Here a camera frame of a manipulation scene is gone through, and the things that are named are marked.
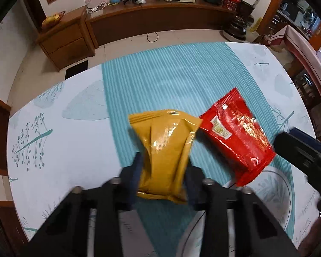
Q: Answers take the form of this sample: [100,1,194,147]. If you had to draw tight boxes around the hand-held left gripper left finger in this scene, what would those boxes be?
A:
[23,152,143,257]

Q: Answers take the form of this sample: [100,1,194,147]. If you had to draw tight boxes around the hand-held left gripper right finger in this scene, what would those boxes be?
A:
[186,164,301,257]

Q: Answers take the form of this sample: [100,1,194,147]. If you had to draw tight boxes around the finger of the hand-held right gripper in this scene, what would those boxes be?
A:
[273,132,321,178]
[289,128,321,146]

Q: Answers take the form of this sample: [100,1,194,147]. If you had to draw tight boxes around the yellow snack packet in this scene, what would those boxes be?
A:
[128,109,203,204]

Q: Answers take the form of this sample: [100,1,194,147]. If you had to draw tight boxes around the red snack packet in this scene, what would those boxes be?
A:
[197,87,276,187]

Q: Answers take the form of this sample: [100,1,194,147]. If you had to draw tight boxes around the light blue teal printed tablecloth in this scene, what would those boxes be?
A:
[7,41,321,257]

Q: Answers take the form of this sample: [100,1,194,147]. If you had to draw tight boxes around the black floor mat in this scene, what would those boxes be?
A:
[65,60,89,80]

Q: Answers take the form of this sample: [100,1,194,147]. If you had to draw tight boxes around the black electric pressure cooker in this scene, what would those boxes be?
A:
[221,16,248,42]

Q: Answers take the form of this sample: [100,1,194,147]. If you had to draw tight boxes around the small wooden drawer cabinet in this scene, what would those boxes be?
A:
[35,5,97,71]

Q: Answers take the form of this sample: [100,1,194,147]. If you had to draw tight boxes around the red basket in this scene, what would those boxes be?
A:
[223,0,241,12]

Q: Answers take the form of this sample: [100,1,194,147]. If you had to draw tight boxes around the long wooden television cabinet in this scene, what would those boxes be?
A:
[86,0,237,49]

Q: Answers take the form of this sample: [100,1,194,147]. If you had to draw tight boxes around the yellow fruit basket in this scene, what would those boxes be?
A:
[41,11,66,30]

